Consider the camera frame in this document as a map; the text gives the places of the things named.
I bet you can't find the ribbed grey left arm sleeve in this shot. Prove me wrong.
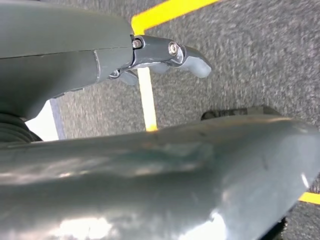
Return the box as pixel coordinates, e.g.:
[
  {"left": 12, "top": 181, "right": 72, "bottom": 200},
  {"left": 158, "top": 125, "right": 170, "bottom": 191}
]
[{"left": 0, "top": 112, "right": 43, "bottom": 144}]

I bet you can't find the yellow floor tape marking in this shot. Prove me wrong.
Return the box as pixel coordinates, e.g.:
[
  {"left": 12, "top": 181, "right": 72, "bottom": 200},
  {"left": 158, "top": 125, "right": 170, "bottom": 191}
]
[{"left": 131, "top": 0, "right": 320, "bottom": 206}]

